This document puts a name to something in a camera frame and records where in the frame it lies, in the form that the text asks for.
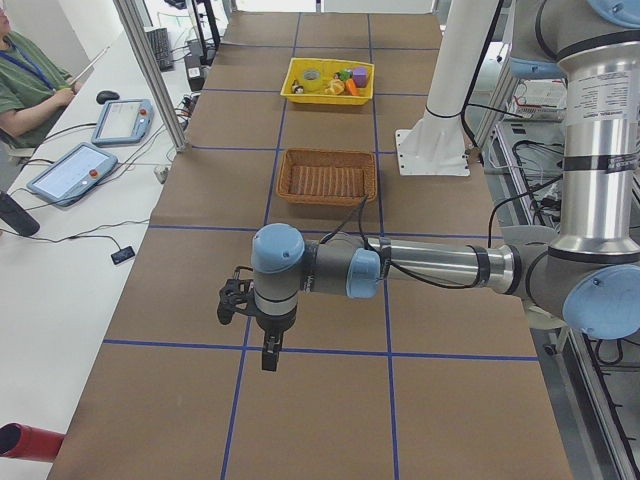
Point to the seated person green shirt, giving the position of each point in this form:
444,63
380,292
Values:
34,91

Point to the black keyboard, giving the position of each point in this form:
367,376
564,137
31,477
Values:
159,43

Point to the brown wicker basket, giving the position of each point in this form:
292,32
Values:
327,177

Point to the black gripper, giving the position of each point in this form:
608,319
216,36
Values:
273,324

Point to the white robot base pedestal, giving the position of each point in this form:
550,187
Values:
435,145

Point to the red cylinder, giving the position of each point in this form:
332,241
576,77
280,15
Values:
25,442

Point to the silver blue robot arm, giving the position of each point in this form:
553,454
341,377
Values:
587,277

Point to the yellow plastic basket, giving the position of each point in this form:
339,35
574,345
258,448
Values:
329,68

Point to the small black device on desk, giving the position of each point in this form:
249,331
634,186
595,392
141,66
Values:
122,255

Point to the yellow tape roll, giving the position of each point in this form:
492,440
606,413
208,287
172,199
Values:
311,80

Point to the black cylinder object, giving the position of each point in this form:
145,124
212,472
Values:
16,217

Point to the toy carrot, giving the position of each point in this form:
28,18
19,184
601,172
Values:
351,87

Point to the far teach pendant tablet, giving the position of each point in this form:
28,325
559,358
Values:
123,122

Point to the panda figurine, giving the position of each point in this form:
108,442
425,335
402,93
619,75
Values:
297,88

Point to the near teach pendant tablet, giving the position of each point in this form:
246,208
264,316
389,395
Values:
68,179

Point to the toy bread croissant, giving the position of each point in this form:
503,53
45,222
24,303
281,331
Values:
335,87

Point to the teach pendant tablet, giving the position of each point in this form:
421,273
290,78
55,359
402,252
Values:
123,122
68,179

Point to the aluminium frame post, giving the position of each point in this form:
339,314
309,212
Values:
133,26

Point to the purple block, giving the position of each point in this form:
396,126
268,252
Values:
360,76

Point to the black computer mouse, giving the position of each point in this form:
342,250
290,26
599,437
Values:
106,95

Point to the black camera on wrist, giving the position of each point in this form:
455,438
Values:
236,297

